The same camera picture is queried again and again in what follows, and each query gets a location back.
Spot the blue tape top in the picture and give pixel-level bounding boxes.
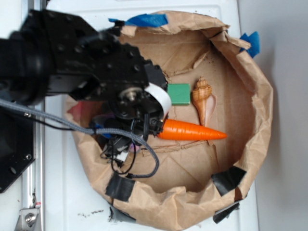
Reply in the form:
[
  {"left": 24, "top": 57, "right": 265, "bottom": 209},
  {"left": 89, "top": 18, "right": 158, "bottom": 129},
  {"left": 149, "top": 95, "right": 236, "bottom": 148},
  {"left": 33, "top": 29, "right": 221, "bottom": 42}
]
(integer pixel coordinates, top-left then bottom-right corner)
[{"left": 108, "top": 13, "right": 168, "bottom": 27}]

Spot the brown paper bag tray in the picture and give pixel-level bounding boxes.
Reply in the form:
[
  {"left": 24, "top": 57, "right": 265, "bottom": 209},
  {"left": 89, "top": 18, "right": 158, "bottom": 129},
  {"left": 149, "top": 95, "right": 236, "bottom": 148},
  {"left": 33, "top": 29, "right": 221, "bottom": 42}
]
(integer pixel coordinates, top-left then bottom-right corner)
[{"left": 73, "top": 11, "right": 273, "bottom": 231}]

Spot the white flat ribbon cable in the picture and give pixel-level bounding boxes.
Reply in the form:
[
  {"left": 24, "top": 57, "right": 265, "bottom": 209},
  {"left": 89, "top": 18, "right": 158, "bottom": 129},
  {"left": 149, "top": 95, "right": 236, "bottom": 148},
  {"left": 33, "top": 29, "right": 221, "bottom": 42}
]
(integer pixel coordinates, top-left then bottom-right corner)
[{"left": 144, "top": 83, "right": 172, "bottom": 119}]

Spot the white plastic tray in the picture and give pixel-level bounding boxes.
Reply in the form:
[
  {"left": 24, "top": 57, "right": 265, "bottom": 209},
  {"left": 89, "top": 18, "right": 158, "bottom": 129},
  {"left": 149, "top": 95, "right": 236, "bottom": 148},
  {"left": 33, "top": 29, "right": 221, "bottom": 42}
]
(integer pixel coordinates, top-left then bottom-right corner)
[{"left": 44, "top": 0, "right": 259, "bottom": 231}]

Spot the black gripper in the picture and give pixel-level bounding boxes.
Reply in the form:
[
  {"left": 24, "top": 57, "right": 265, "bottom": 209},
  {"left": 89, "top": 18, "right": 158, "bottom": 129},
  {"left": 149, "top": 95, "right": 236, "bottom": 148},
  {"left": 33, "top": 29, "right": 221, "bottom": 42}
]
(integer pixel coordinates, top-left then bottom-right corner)
[{"left": 90, "top": 64, "right": 168, "bottom": 167}]

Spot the black tape bottom right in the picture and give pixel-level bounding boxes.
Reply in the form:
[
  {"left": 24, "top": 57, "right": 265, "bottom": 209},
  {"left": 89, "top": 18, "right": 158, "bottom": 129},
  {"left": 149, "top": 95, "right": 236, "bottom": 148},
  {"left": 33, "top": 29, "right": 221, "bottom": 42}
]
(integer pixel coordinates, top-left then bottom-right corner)
[{"left": 211, "top": 166, "right": 246, "bottom": 196}]

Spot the blue tape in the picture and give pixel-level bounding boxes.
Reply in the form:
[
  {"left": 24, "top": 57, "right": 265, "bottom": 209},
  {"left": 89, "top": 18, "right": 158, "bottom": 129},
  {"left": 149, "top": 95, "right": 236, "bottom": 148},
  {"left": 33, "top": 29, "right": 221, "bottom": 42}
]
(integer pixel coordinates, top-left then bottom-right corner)
[
  {"left": 240, "top": 31, "right": 260, "bottom": 58},
  {"left": 108, "top": 13, "right": 168, "bottom": 27}
]

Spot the black tape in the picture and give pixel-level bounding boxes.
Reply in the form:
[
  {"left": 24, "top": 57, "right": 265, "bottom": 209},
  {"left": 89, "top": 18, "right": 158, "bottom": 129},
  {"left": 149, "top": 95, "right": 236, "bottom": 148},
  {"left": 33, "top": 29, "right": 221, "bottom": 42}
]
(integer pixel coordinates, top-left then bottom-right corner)
[
  {"left": 211, "top": 166, "right": 246, "bottom": 196},
  {"left": 105, "top": 174, "right": 135, "bottom": 202}
]

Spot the aluminium extrusion rail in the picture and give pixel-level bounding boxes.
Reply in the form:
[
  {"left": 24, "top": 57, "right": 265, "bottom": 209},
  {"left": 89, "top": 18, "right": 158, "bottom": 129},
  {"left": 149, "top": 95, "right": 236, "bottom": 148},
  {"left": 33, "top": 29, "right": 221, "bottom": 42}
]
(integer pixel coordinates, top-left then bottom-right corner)
[{"left": 19, "top": 0, "right": 46, "bottom": 231}]

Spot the blue tape right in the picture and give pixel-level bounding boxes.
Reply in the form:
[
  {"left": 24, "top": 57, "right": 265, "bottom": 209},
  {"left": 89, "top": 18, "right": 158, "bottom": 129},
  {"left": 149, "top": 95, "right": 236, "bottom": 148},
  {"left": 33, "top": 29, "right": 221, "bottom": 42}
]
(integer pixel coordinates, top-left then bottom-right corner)
[{"left": 240, "top": 31, "right": 260, "bottom": 58}]

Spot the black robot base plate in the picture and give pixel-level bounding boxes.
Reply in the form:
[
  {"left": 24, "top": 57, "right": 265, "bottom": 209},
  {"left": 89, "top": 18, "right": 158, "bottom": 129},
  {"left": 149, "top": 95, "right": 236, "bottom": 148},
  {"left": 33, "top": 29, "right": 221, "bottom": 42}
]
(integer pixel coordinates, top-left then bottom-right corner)
[{"left": 0, "top": 111, "right": 34, "bottom": 193}]

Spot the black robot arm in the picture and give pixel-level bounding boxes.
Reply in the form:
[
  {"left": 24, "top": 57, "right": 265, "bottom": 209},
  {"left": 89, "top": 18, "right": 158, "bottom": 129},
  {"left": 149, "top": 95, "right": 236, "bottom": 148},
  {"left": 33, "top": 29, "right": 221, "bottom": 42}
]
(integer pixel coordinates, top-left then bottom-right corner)
[{"left": 0, "top": 10, "right": 171, "bottom": 144}]

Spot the tan spiral seashell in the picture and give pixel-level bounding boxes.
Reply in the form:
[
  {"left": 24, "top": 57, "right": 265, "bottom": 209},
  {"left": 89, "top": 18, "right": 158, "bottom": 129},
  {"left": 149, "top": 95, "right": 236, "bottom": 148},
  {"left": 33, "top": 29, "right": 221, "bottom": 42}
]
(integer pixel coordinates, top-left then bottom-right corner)
[{"left": 192, "top": 77, "right": 217, "bottom": 127}]

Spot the orange toy carrot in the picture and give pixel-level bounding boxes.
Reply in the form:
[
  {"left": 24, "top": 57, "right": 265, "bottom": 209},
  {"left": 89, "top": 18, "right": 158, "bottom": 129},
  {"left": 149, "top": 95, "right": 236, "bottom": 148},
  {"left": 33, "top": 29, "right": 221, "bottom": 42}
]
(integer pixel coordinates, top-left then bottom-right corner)
[{"left": 157, "top": 119, "right": 227, "bottom": 141}]

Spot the black tape bottom left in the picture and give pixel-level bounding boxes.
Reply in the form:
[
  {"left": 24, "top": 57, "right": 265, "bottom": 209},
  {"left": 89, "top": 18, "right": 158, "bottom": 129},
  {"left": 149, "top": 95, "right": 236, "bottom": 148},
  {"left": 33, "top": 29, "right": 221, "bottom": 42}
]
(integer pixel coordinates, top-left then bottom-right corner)
[{"left": 105, "top": 174, "right": 135, "bottom": 202}]

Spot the gray braided cable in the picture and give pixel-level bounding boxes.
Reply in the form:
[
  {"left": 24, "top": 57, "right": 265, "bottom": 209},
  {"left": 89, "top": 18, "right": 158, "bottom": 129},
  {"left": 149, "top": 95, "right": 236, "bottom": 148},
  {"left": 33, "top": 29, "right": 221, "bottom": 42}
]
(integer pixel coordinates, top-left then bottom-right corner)
[{"left": 0, "top": 99, "right": 160, "bottom": 179}]

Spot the green rectangular block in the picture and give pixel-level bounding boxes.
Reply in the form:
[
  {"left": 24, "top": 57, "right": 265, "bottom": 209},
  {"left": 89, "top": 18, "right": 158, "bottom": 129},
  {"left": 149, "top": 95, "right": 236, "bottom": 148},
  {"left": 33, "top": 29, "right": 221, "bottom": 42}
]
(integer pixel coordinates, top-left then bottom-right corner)
[{"left": 167, "top": 84, "right": 191, "bottom": 106}]

